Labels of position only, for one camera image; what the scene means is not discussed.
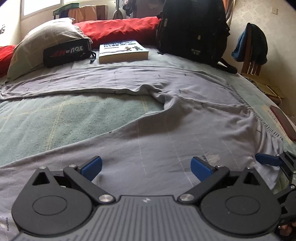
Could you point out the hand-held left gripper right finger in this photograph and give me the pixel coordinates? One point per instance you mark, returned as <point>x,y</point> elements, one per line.
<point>201,168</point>

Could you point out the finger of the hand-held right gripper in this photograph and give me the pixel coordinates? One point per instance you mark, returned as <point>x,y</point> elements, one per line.
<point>266,159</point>
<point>288,195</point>

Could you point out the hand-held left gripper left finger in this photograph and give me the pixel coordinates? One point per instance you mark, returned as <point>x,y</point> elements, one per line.
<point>92,166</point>

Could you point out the grey pants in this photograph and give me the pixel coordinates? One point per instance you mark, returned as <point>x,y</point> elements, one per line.
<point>161,129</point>

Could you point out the clothes rack with garments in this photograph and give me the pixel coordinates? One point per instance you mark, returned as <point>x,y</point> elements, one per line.
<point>129,7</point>

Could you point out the person's right hand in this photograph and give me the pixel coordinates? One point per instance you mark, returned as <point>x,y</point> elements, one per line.
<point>285,230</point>

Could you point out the red smartphone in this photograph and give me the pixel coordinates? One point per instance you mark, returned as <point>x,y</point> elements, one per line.
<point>284,122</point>

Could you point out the wooden chair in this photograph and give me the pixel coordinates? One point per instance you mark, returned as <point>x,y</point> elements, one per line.
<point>251,67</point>

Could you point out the thick paperback book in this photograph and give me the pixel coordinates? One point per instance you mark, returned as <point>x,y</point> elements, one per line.
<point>120,56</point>

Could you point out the black zip pouch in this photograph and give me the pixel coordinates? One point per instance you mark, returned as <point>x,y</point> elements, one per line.
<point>67,52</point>

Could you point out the blue green garment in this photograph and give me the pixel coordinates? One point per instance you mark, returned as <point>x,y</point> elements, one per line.
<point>254,41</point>

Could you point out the grey green pillow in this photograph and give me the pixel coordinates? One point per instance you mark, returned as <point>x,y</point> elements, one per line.
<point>41,37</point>

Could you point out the black backpack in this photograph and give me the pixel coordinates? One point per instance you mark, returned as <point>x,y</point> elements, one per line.
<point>192,27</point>

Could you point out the red crumpled blanket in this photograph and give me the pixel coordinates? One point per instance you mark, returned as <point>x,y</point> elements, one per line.
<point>120,27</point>

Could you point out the orange patterned curtain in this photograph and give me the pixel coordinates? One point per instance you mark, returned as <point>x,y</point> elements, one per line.
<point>229,9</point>

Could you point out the brown cardboard boxes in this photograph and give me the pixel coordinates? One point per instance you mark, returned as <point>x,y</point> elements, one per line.
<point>92,11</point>

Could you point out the green flat box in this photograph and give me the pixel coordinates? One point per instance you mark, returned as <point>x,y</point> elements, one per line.
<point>67,5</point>

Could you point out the window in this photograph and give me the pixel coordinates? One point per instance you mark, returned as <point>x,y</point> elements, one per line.
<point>41,5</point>

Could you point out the white wall switch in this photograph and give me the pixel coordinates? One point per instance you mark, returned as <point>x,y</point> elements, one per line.
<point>274,10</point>

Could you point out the metal wall hook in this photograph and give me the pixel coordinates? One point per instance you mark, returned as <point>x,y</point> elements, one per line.
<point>2,29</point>

